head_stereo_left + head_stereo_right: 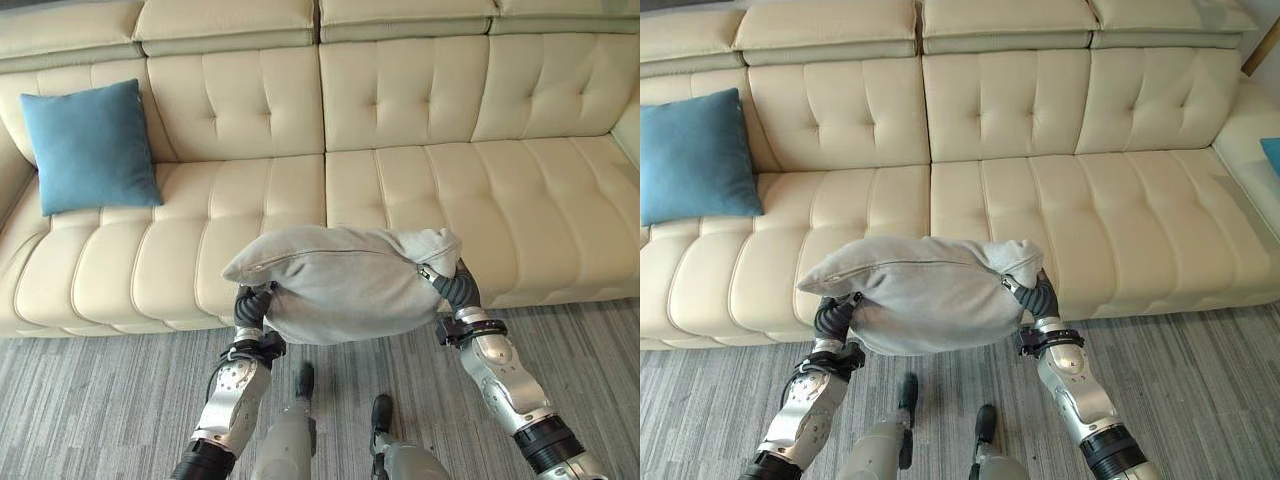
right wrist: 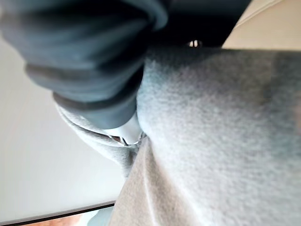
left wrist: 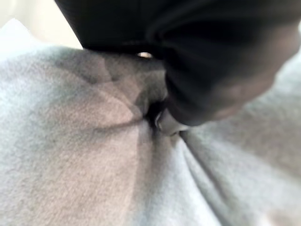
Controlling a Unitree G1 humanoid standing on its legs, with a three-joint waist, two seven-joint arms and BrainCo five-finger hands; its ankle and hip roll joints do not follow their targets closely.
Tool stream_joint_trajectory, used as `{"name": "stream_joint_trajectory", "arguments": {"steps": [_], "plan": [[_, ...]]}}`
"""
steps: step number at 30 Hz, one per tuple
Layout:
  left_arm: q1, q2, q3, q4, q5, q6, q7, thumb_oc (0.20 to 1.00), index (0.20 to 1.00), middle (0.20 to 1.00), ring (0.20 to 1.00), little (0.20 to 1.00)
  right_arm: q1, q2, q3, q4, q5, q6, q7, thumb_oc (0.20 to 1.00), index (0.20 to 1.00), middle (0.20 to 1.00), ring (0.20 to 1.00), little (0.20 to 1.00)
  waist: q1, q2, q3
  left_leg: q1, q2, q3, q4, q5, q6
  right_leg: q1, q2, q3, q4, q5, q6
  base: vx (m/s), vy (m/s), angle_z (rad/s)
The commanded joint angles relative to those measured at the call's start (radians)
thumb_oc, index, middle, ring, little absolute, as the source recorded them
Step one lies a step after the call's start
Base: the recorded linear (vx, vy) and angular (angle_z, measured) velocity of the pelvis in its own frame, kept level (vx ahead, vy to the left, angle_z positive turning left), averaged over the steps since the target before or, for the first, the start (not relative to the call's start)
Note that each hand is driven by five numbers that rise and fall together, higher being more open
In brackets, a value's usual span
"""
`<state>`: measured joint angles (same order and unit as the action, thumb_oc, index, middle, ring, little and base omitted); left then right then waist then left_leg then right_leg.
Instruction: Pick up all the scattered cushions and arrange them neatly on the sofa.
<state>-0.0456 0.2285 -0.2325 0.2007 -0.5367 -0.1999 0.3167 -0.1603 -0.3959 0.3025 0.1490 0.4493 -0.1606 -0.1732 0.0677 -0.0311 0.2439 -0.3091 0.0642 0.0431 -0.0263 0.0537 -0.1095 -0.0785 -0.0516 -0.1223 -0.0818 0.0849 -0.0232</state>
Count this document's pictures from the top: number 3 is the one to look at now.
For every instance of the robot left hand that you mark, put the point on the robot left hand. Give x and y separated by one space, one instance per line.
192 58

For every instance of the light grey cushion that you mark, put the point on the light grey cushion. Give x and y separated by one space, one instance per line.
82 141

